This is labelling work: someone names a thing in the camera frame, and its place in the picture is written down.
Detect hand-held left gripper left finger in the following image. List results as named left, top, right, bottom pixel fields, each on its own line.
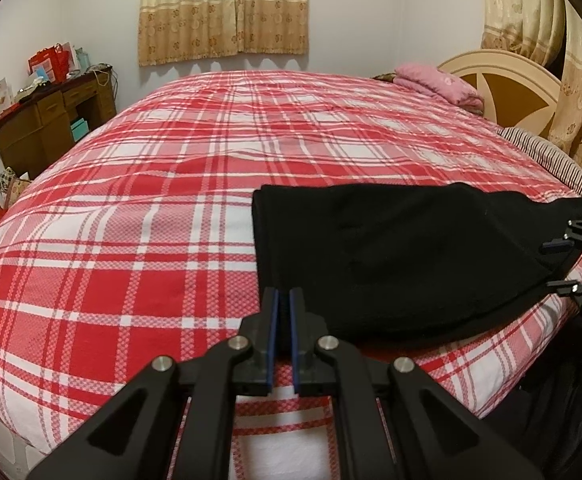
left=26, top=287, right=282, bottom=480

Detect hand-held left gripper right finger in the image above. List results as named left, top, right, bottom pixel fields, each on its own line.
left=289, top=287, right=544, bottom=480

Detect black pants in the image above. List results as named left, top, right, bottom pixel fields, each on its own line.
left=252, top=182, right=582, bottom=343

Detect striped pillow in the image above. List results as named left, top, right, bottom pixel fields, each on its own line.
left=498, top=126, right=582, bottom=201

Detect person's dark clothing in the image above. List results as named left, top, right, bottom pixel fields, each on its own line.
left=516, top=305, right=582, bottom=480

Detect cream and brown headboard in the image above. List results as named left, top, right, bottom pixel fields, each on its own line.
left=436, top=50, right=564, bottom=141

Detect red plaid bed blanket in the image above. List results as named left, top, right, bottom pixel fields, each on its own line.
left=0, top=71, right=582, bottom=453

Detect pink folded cloth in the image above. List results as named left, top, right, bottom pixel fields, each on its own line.
left=393, top=62, right=486, bottom=111

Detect patterned shopping bag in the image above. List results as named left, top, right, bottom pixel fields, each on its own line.
left=0, top=166, right=32, bottom=209

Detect brown wooden desk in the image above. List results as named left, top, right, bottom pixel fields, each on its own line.
left=0, top=67, right=118, bottom=171

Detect beige patterned window curtain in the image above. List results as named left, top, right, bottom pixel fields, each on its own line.
left=137, top=0, right=246, bottom=67
left=241, top=0, right=312, bottom=56

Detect white gift bag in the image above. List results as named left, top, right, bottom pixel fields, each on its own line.
left=63, top=42, right=82, bottom=75

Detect red gift bag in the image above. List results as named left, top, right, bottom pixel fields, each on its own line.
left=27, top=45, right=72, bottom=85

